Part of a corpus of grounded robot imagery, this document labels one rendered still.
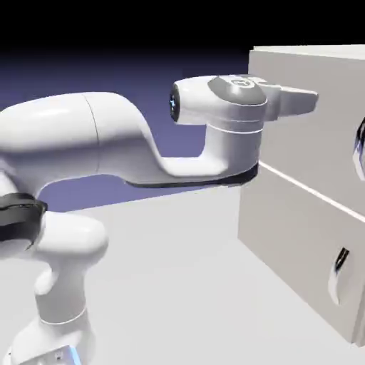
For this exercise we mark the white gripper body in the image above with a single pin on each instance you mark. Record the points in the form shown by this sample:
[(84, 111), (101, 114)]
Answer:
[(296, 101)]

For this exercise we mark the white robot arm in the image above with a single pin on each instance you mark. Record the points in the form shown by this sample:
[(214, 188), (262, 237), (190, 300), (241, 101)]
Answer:
[(119, 137)]

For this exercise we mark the white cabinet door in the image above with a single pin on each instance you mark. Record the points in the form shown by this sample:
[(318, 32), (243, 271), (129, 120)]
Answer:
[(291, 228), (313, 137)]

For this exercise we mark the white cabinet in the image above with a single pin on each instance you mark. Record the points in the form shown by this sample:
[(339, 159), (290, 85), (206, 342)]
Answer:
[(299, 199)]

